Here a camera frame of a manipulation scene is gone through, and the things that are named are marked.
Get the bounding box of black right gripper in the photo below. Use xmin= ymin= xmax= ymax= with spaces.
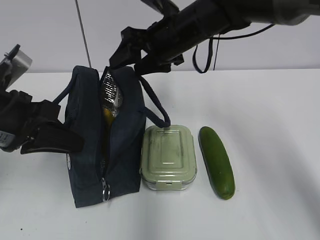
xmin=109 ymin=21 xmax=208 ymax=76

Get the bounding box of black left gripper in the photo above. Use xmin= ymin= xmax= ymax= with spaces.
xmin=0 ymin=90 xmax=85 ymax=155

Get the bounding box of navy blue lunch bag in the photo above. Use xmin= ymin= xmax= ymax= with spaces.
xmin=55 ymin=65 xmax=171 ymax=208

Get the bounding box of yellow gourd squash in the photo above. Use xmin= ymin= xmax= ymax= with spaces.
xmin=103 ymin=108 xmax=115 ymax=127

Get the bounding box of silver zipper pull ring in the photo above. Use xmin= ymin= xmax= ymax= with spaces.
xmin=100 ymin=176 xmax=111 ymax=202

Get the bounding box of green lidded lunch box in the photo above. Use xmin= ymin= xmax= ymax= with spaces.
xmin=139 ymin=125 xmax=197 ymax=191

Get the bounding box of green cucumber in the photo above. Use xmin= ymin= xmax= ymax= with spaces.
xmin=198 ymin=126 xmax=236 ymax=200

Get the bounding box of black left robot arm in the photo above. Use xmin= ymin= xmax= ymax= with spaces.
xmin=0 ymin=90 xmax=84 ymax=155

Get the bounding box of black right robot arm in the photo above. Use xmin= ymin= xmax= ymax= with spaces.
xmin=109 ymin=0 xmax=320 ymax=75

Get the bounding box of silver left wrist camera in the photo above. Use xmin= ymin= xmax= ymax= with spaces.
xmin=0 ymin=44 xmax=33 ymax=90

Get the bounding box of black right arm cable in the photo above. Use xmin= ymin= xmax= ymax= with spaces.
xmin=192 ymin=22 xmax=276 ymax=74

